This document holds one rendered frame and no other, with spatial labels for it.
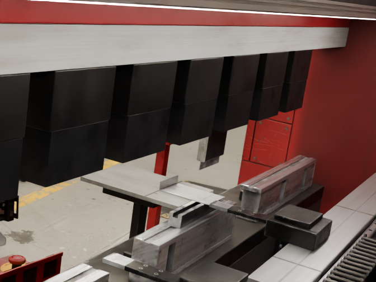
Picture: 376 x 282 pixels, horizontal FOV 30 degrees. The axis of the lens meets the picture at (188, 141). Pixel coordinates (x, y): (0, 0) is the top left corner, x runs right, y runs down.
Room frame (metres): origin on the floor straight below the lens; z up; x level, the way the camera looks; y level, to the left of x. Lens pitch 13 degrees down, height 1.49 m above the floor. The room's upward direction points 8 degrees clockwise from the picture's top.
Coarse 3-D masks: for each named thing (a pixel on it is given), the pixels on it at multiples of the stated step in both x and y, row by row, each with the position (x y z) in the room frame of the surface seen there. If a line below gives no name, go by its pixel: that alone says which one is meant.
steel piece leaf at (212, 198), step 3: (213, 195) 1.57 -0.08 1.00; (216, 195) 1.57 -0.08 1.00; (219, 195) 1.57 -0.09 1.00; (207, 198) 1.54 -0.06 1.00; (210, 198) 1.54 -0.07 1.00; (213, 198) 1.55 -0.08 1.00; (216, 198) 1.55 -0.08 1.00; (219, 198) 1.55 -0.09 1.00; (222, 198) 1.56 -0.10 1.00; (201, 201) 1.51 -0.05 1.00; (204, 201) 1.51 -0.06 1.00; (207, 201) 1.51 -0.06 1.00; (210, 201) 1.52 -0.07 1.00; (207, 204) 1.50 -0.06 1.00
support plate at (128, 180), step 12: (108, 168) 1.67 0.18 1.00; (120, 168) 1.68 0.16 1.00; (132, 168) 1.70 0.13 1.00; (84, 180) 1.56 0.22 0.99; (96, 180) 1.56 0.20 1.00; (108, 180) 1.57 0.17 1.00; (120, 180) 1.58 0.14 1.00; (132, 180) 1.60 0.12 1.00; (144, 180) 1.61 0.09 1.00; (156, 180) 1.63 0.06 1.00; (120, 192) 1.52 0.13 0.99; (132, 192) 1.51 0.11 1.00; (144, 192) 1.52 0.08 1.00; (156, 192) 1.53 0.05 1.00; (168, 204) 1.47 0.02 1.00; (180, 204) 1.47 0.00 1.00
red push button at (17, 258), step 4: (12, 256) 1.50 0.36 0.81; (16, 256) 1.50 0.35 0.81; (20, 256) 1.50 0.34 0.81; (8, 260) 1.49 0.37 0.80; (12, 260) 1.48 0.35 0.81; (16, 260) 1.48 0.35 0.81; (20, 260) 1.48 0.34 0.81; (24, 260) 1.49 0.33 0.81; (12, 264) 1.49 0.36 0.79; (16, 264) 1.48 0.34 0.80; (20, 264) 1.48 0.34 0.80; (12, 268) 1.49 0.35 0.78
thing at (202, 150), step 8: (216, 136) 1.52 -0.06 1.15; (224, 136) 1.56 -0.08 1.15; (200, 144) 1.49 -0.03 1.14; (208, 144) 1.48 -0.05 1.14; (216, 144) 1.52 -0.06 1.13; (224, 144) 1.57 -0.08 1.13; (200, 152) 1.49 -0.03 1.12; (208, 152) 1.49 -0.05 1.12; (216, 152) 1.53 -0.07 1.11; (200, 160) 1.48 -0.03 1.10; (208, 160) 1.50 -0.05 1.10; (216, 160) 1.56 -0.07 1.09; (200, 168) 1.49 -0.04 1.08
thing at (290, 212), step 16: (224, 208) 1.48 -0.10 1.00; (240, 208) 1.49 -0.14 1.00; (288, 208) 1.45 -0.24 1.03; (304, 208) 1.47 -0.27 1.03; (272, 224) 1.38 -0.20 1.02; (288, 224) 1.38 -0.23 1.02; (304, 224) 1.37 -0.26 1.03; (320, 224) 1.41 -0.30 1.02; (288, 240) 1.37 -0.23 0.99; (304, 240) 1.35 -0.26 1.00; (320, 240) 1.38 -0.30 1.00
